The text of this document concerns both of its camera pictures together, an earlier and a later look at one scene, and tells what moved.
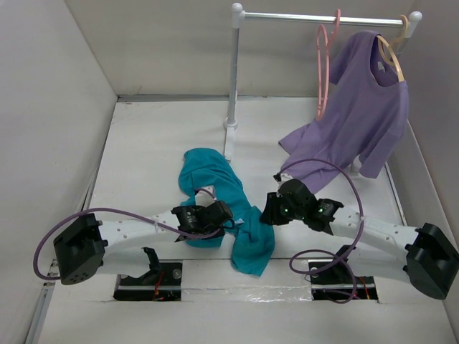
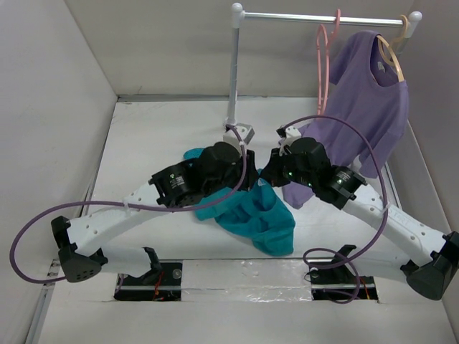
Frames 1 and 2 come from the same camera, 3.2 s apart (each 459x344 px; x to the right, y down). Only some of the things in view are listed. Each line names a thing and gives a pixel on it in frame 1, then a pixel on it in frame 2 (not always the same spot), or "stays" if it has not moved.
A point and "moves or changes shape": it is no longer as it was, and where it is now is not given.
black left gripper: (216, 228) -> (252, 175)
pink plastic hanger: (320, 113) stays
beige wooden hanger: (395, 63) stays
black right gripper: (270, 214) -> (271, 171)
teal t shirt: (253, 235) moves or changes shape
